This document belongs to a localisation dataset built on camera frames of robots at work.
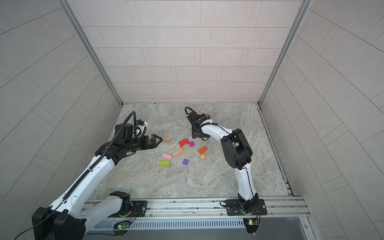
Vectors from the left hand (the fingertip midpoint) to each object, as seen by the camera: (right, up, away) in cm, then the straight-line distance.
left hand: (160, 138), depth 76 cm
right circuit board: (+45, -38, -7) cm, 59 cm away
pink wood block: (+1, -13, +13) cm, 18 cm away
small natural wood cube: (+23, -13, +12) cm, 29 cm away
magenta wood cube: (+15, -6, +18) cm, 25 cm away
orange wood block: (+22, -10, +15) cm, 29 cm away
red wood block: (+10, -5, +17) cm, 21 cm away
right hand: (+20, -1, +21) cm, 29 cm away
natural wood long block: (+8, -10, +15) cm, 20 cm away
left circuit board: (-14, -36, -12) cm, 41 cm away
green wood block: (0, -16, +9) cm, 18 cm away
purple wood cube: (+12, -16, +11) cm, 22 cm away
